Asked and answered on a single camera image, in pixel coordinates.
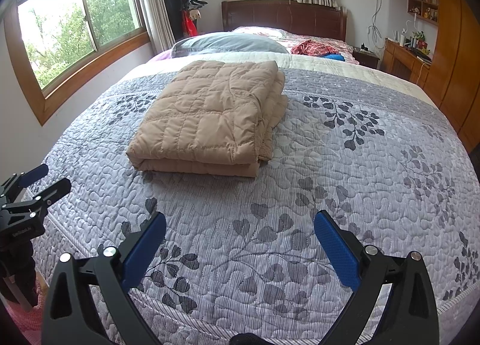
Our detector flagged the grey pillow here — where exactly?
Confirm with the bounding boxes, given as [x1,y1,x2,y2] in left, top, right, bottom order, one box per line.
[170,33,291,58]

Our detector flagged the dark wooden headboard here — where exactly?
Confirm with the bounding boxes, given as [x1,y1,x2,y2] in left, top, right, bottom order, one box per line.
[221,0,347,42]

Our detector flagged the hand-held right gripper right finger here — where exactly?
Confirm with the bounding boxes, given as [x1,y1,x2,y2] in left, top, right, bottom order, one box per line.
[314,210,440,345]

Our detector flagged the large wooden framed window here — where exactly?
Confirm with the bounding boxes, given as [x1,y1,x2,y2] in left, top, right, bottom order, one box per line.
[4,0,151,126]

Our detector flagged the wooden wardrobe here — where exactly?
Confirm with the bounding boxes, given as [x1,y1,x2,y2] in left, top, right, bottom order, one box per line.
[386,0,480,151]

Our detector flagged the pink floral bedding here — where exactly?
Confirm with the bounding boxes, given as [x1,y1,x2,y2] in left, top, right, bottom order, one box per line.
[232,26,361,64]

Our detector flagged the black coat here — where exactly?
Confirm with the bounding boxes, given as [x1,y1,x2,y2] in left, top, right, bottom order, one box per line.
[163,0,186,42]

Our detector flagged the red patterned cloth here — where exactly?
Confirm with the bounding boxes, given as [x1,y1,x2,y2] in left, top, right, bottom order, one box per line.
[292,40,344,57]

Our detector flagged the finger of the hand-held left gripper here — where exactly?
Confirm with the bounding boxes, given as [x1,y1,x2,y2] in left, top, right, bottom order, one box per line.
[20,178,72,214]
[0,164,49,201]

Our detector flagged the dark nightstand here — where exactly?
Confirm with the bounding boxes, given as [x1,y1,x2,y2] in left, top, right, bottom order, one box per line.
[352,49,380,68]

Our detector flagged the wooden wall shelf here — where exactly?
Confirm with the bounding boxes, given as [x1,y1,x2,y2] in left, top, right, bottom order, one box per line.
[407,0,440,25]

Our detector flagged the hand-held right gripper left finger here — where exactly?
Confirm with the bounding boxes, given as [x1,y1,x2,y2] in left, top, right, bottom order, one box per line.
[41,211,167,345]

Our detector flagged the purple bed sheet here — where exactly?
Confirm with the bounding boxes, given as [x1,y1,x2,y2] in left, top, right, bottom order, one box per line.
[145,49,177,64]

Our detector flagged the tan quilted jacket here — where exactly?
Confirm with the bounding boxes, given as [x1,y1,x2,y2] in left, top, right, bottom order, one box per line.
[126,60,289,179]

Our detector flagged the hanging white cables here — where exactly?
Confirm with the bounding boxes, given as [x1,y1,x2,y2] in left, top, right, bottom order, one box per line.
[367,0,391,49]

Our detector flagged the wooden desk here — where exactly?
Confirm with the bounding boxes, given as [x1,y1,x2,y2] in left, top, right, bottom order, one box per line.
[382,38,432,85]

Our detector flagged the person's left hand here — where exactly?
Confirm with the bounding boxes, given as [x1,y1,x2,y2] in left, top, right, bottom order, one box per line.
[0,241,39,306]

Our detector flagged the grey floral quilted bedspread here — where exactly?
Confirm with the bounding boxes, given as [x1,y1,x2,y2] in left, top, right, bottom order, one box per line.
[20,53,480,345]

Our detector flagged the plain beige curtain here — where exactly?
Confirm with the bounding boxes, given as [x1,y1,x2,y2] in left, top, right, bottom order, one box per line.
[131,0,175,55]

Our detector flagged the person's left forearm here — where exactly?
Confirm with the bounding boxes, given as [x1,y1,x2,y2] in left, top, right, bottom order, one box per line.
[2,302,47,334]

